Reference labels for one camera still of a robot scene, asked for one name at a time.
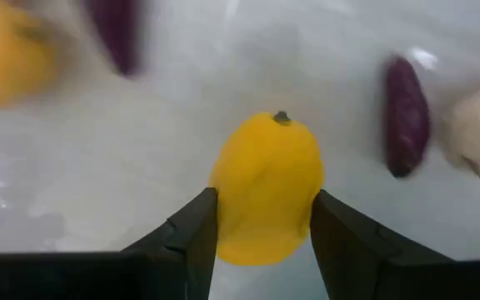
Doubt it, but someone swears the yellow lemon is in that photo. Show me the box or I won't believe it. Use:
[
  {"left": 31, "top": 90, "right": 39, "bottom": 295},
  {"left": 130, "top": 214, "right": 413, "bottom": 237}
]
[
  {"left": 207, "top": 110, "right": 326, "bottom": 268},
  {"left": 0, "top": 0, "right": 60, "bottom": 113}
]

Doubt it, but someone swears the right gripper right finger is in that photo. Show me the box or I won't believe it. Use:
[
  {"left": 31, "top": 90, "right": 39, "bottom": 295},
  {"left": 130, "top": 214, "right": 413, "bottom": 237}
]
[{"left": 309, "top": 188, "right": 480, "bottom": 300}]

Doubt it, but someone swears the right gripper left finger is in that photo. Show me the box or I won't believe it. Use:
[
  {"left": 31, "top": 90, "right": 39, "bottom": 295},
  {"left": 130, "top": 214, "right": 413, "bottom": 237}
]
[{"left": 0, "top": 187, "right": 219, "bottom": 300}]

